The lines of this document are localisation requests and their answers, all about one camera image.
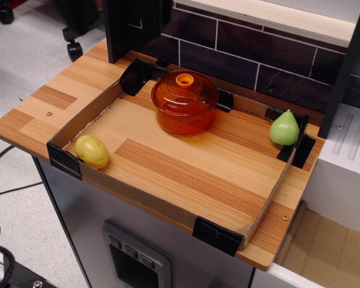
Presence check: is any orange transparent pot lid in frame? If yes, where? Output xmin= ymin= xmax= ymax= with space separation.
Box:
xmin=151 ymin=71 xmax=219 ymax=115

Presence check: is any orange transparent pot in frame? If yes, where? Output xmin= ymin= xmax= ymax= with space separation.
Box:
xmin=155 ymin=101 xmax=215 ymax=136

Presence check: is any yellow toy potato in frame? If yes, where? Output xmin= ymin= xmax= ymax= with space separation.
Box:
xmin=75 ymin=135 xmax=109 ymax=169

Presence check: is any green toy pear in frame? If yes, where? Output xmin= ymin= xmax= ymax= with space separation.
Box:
xmin=270 ymin=109 xmax=299 ymax=146

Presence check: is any grey oven control panel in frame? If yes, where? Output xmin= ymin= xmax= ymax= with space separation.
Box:
xmin=102 ymin=221 xmax=172 ymax=288

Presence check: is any black office chair base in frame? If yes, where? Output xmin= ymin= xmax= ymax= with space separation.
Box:
xmin=54 ymin=0 xmax=103 ymax=62

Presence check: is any white toy sink drainboard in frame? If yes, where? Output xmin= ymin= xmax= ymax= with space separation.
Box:
xmin=319 ymin=104 xmax=360 ymax=174

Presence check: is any black caster wheel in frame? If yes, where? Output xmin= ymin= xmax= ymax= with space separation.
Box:
xmin=0 ymin=0 xmax=14 ymax=24

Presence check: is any black post left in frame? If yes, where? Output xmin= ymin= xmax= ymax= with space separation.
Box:
xmin=103 ymin=0 xmax=173 ymax=63

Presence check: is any black post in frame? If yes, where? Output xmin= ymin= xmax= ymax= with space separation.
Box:
xmin=103 ymin=0 xmax=173 ymax=63
xmin=317 ymin=15 xmax=360 ymax=139

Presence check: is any black floor cable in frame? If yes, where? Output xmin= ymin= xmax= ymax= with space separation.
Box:
xmin=0 ymin=143 xmax=44 ymax=199

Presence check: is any black braided cable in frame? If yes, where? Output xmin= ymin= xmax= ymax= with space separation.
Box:
xmin=0 ymin=244 xmax=17 ymax=288

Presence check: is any black post right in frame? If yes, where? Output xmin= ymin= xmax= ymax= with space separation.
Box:
xmin=317 ymin=15 xmax=360 ymax=139

